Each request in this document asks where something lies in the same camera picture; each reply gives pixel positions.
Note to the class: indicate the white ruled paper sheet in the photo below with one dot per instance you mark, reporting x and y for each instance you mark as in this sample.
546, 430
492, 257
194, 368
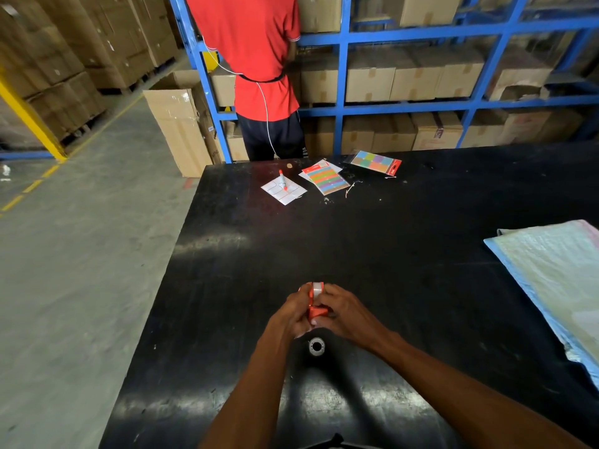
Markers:
290, 194

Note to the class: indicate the blue metal shelf rack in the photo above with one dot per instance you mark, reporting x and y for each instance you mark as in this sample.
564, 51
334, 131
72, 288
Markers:
342, 79

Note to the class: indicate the clear tape roll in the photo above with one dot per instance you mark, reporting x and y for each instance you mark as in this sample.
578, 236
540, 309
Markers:
317, 346

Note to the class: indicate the red and white marker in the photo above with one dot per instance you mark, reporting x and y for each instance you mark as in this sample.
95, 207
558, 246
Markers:
283, 180

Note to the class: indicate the row of brown cardboard boxes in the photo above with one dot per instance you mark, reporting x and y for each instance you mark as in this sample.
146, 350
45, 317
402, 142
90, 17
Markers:
412, 74

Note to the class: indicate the striped colourful sticky note pack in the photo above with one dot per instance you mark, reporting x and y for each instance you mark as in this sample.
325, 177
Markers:
326, 178

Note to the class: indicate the person's right fingers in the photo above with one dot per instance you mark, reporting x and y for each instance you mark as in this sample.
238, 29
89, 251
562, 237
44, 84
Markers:
330, 299

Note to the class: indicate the pale woven plastic sack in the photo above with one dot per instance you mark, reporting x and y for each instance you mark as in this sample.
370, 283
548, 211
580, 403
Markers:
557, 280

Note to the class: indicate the person's right forearm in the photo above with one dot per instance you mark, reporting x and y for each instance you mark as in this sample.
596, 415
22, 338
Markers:
449, 392

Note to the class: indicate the yellow steel post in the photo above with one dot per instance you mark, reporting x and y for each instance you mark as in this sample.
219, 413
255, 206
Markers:
32, 121

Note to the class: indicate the person's left fingers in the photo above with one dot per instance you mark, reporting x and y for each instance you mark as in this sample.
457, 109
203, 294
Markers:
302, 301

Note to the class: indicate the white paper scrap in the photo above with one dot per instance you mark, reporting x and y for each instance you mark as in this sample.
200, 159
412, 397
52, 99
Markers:
5, 172

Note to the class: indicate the person's left forearm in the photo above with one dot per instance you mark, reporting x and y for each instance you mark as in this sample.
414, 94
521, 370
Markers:
252, 392

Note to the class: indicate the blue floor rail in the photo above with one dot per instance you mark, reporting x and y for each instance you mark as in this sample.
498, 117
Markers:
23, 155

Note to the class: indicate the person's left hand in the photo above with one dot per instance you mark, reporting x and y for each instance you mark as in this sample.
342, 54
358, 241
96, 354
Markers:
289, 317

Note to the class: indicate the checkered colourful sticky note pack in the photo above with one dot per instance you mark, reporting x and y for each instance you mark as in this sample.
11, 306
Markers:
374, 162

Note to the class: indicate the stack of wrapped cardboard boxes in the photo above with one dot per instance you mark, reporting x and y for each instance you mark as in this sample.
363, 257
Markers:
61, 46

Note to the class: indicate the yellow object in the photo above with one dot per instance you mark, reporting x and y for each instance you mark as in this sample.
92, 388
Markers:
210, 61

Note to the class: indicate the person's right hand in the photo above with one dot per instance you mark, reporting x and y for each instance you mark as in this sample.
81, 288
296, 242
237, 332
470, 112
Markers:
351, 320

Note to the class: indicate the tall open cardboard box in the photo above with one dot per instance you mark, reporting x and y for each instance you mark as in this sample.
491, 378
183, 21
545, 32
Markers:
180, 126

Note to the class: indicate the red tape dispenser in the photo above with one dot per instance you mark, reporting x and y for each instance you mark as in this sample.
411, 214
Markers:
318, 312

